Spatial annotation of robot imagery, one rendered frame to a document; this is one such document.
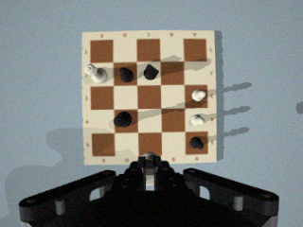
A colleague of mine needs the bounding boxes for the white pawn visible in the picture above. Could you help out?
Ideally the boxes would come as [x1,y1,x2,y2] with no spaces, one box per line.
[192,90,206,101]
[190,114,205,126]

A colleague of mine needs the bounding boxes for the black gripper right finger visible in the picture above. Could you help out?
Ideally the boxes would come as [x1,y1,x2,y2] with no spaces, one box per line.
[153,156,279,227]

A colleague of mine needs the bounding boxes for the brown and cream chessboard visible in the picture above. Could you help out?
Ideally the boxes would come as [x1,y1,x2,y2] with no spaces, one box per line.
[81,30,217,165]

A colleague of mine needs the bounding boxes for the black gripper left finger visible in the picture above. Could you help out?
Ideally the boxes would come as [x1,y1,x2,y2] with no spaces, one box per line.
[19,156,146,227]

